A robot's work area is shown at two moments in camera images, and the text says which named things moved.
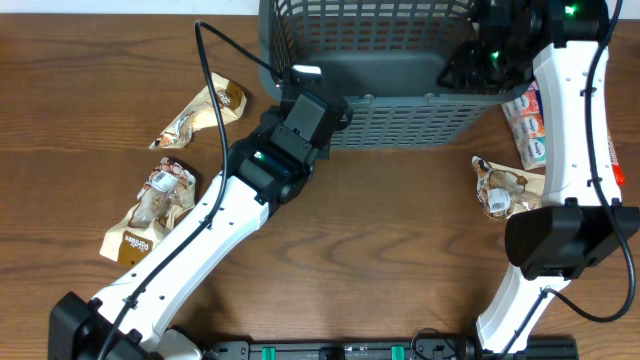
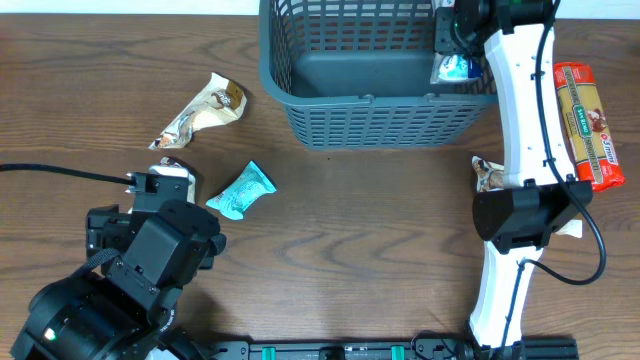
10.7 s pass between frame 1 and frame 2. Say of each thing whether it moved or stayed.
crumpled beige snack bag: stayed
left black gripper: moved
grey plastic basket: stayed
